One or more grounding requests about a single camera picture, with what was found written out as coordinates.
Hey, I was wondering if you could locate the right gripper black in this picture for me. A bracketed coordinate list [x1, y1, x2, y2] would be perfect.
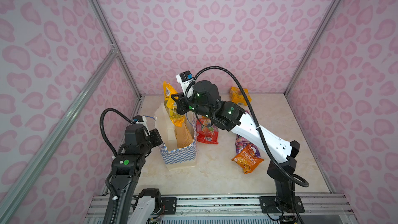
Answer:
[169, 90, 215, 118]

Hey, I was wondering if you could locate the blue checkered paper bag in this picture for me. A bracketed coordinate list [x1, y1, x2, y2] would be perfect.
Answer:
[154, 103, 197, 171]

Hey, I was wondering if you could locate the tan kraft snack pouch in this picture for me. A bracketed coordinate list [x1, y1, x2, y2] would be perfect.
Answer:
[175, 123, 193, 149]

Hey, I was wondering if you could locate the yellow mango snack bag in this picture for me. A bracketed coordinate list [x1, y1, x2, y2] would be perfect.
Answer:
[163, 82, 185, 127]

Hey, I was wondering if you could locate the purple Fox's candy bag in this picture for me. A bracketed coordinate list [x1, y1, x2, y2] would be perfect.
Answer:
[235, 135, 261, 158]

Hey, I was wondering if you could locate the orange corn chips bag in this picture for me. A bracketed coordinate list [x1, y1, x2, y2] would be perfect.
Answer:
[232, 145, 264, 174]

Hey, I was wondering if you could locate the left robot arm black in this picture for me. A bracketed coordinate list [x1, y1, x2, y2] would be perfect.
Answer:
[103, 123, 163, 224]

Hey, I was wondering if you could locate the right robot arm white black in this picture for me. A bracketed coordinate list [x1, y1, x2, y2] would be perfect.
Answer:
[167, 80, 309, 212]

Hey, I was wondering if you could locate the red fruit snack bag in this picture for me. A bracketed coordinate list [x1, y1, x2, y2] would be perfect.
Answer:
[195, 118, 219, 145]

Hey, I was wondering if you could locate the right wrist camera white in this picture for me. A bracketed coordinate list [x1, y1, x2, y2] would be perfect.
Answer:
[176, 71, 193, 93]

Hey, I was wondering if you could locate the black corrugated cable right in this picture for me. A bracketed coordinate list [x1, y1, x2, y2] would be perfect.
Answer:
[184, 66, 310, 188]

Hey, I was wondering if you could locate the black corrugated cable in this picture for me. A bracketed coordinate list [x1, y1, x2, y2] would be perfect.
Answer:
[184, 66, 310, 188]
[99, 108, 135, 158]

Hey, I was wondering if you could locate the black corrugated cable left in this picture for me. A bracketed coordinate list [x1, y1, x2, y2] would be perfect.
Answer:
[99, 108, 135, 158]

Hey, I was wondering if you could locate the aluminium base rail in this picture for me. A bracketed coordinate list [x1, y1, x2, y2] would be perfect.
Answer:
[82, 192, 358, 224]

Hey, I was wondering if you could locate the aluminium diagonal frame bar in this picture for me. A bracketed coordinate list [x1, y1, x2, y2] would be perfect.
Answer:
[1, 50, 118, 224]

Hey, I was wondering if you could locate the aluminium frame rail left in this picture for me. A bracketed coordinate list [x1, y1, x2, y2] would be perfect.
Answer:
[88, 0, 142, 100]

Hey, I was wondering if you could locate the aluminium frame post right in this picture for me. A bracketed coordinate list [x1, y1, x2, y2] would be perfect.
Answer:
[284, 0, 344, 97]

